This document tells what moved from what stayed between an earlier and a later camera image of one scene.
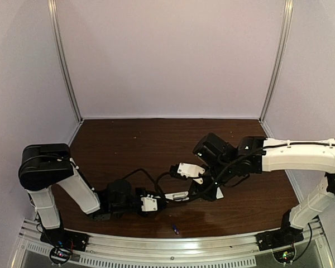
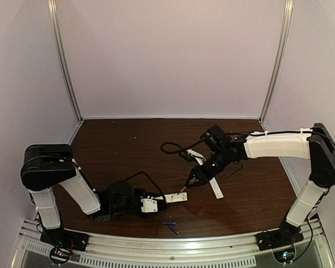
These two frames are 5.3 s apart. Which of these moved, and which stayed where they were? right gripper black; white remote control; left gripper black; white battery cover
Moved: right gripper black
Stayed: white battery cover; left gripper black; white remote control
